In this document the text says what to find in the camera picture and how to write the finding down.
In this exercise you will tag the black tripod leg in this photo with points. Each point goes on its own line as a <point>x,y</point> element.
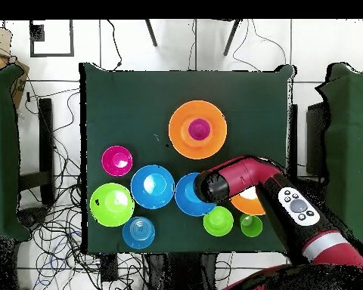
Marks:
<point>151,33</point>
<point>231,37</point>

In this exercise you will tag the large orange plastic bowl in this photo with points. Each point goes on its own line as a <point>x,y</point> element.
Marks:
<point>249,207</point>
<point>178,139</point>

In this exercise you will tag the small green plastic bowl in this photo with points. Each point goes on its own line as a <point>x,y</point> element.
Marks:
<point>218,222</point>

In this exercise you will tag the black square frame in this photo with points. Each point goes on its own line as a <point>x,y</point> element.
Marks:
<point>36,33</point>

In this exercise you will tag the small pink plastic bowl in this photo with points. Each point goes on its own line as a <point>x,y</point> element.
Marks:
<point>117,160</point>

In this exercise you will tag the small translucent blue bowl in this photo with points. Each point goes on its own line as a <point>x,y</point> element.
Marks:
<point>138,232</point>

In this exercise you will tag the black box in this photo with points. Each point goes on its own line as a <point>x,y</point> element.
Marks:
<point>317,136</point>

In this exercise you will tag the dark green table cloth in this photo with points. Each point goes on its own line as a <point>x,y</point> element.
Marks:
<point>133,105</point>

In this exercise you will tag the green plastic cup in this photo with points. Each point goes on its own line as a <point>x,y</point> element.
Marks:
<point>252,229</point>

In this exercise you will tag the black floor stand bar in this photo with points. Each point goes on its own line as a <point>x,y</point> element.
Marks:
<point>46,136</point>

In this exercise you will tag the green cloth covered table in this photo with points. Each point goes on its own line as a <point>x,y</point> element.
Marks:
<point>351,136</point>
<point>3,151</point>

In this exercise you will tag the black stand base with knob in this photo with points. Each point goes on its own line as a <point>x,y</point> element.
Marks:
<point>33,218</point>

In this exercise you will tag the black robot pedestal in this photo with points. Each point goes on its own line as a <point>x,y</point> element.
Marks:
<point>181,272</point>

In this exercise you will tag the large green plastic bowl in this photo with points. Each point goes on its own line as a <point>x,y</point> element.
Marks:
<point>112,213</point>

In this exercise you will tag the black power strip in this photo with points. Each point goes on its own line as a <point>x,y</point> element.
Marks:
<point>109,269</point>

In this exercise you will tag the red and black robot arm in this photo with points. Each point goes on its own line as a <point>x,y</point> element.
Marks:
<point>248,175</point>

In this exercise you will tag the purple plastic cup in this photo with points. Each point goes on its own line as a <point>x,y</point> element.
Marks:
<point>199,129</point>

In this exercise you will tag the blue plastic bowl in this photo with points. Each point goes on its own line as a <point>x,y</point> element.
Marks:
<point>152,198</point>
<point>184,199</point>

